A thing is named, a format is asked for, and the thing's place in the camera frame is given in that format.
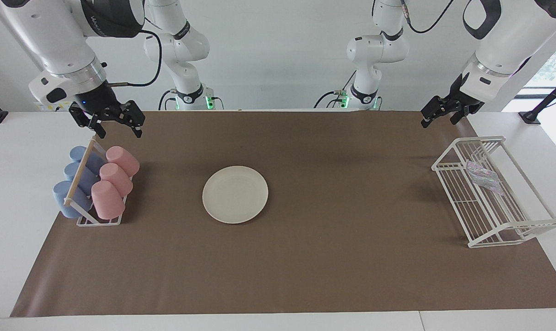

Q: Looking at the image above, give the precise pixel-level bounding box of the cup rack with wooden rod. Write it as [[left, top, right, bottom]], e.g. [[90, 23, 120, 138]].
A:
[[64, 136, 134, 227]]

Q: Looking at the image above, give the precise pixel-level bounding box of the black right base cable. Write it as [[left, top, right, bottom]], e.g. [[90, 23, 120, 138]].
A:
[[158, 89, 176, 111]]

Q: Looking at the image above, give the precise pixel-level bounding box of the black left base cable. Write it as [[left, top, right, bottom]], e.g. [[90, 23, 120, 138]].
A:
[[313, 69, 357, 109]]

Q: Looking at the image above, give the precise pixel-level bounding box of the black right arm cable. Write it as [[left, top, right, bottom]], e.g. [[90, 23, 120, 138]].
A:
[[106, 29, 163, 88]]

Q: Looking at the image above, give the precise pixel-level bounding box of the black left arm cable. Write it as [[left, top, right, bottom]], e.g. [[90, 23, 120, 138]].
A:
[[400, 0, 458, 34]]

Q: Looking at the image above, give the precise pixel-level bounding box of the white wire basket rack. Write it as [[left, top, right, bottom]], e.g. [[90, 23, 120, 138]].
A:
[[431, 136, 556, 249]]

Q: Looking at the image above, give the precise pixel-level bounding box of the black base cable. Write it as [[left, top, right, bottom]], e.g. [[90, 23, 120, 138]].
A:
[[313, 69, 357, 109], [158, 89, 176, 111]]

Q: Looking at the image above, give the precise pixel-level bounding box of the brown table mat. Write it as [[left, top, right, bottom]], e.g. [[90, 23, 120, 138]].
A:
[[10, 109, 556, 318]]

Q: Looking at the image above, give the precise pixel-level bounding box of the cream round plate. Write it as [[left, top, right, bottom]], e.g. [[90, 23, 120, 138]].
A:
[[202, 165, 269, 224]]

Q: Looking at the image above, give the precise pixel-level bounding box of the pink plastic cup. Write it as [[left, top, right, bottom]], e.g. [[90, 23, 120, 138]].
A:
[[91, 180, 125, 220], [99, 163, 134, 197], [106, 146, 140, 177]]

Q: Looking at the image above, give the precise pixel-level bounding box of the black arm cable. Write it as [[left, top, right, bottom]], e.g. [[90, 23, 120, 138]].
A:
[[106, 29, 163, 88], [400, 0, 458, 34]]

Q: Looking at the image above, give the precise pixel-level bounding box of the silver mesh sponge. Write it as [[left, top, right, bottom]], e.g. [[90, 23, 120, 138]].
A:
[[466, 160, 502, 194]]

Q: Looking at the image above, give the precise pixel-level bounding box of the black angled stand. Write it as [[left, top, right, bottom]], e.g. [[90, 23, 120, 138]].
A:
[[519, 74, 556, 125]]

